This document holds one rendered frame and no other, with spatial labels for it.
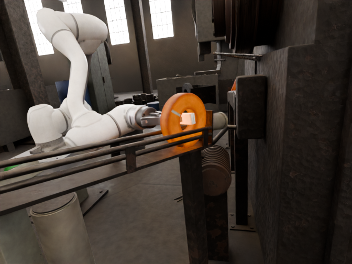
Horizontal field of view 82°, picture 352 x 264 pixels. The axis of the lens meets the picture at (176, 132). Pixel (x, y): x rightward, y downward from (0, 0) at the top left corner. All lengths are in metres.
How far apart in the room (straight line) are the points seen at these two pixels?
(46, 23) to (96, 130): 0.56
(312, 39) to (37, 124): 1.35
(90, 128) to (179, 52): 10.67
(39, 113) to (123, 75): 10.99
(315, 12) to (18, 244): 1.01
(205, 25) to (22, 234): 3.42
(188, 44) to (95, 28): 10.15
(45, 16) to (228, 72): 3.23
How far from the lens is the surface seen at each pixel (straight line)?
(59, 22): 1.11
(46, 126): 1.44
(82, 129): 0.74
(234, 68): 3.95
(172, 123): 0.53
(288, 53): 0.60
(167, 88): 3.50
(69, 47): 1.02
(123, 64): 12.27
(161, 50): 11.52
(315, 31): 0.62
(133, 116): 0.72
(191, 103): 0.57
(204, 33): 3.66
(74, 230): 0.71
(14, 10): 3.78
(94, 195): 1.70
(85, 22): 1.18
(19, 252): 0.85
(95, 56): 4.57
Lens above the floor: 0.84
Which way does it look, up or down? 16 degrees down
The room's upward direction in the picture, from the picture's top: 6 degrees counter-clockwise
